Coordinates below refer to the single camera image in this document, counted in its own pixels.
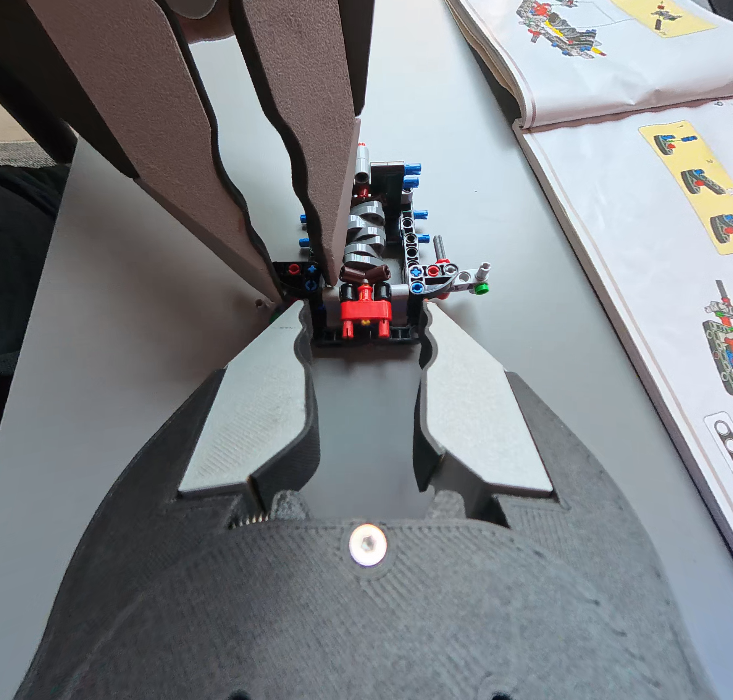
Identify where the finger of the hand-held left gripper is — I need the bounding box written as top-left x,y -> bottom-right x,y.
6,0 -> 285,303
232,0 -> 364,289

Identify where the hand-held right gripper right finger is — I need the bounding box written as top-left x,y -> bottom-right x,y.
411,303 -> 555,520

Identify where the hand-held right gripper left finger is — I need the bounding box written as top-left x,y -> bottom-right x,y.
178,299 -> 321,512

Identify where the black angled lego piece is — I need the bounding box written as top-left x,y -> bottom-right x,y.
273,259 -> 325,301

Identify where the black frame lego assembly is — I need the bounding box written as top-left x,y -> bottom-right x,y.
272,142 -> 494,348

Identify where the open lego instruction booklet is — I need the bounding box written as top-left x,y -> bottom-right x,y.
429,0 -> 733,528

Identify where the person's left hand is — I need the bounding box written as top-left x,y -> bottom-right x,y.
182,10 -> 241,46

